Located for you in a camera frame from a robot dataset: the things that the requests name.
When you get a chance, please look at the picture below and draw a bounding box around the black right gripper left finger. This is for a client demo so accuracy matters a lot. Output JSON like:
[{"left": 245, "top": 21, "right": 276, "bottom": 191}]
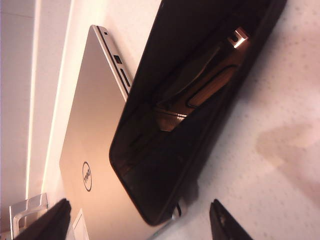
[{"left": 12, "top": 198, "right": 73, "bottom": 240}]

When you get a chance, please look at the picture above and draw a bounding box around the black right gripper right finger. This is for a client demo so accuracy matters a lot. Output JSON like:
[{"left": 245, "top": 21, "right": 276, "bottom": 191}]
[{"left": 209, "top": 199, "right": 255, "bottom": 240}]

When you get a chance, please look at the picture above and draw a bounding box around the clear acrylic stand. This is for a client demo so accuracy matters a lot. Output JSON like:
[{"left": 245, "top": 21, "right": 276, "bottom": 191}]
[{"left": 9, "top": 192, "right": 50, "bottom": 235}]

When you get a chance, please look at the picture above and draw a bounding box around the white pink laptop sticker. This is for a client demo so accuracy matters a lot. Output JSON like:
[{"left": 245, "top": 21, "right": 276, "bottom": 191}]
[{"left": 71, "top": 208, "right": 90, "bottom": 240}]

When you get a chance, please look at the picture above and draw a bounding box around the silver Dell laptop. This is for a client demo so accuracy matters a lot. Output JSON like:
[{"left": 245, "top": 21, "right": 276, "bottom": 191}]
[{"left": 59, "top": 24, "right": 185, "bottom": 240}]

